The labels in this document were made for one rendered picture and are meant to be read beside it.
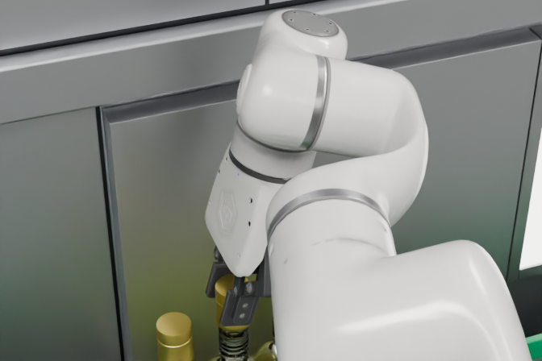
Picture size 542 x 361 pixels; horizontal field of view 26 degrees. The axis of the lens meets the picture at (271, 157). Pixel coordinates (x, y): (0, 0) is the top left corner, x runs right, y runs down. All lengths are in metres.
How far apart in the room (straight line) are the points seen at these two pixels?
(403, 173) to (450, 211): 0.52
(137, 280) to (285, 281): 0.52
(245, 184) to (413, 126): 0.20
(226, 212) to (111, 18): 0.21
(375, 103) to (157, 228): 0.37
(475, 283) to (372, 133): 0.25
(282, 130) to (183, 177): 0.30
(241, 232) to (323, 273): 0.33
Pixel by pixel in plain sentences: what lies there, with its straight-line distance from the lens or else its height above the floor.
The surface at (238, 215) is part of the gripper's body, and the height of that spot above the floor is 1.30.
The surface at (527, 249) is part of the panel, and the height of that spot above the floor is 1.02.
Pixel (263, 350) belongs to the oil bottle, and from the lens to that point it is 1.21.
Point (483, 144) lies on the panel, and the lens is 1.32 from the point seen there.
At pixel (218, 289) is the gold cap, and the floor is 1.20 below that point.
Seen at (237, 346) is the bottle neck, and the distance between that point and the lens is 1.15.
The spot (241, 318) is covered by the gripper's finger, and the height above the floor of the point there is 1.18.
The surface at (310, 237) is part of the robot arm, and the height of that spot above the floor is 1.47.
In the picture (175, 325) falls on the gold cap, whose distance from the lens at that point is 1.13.
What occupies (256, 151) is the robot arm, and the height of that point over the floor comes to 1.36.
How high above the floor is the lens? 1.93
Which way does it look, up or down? 35 degrees down
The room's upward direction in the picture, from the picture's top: straight up
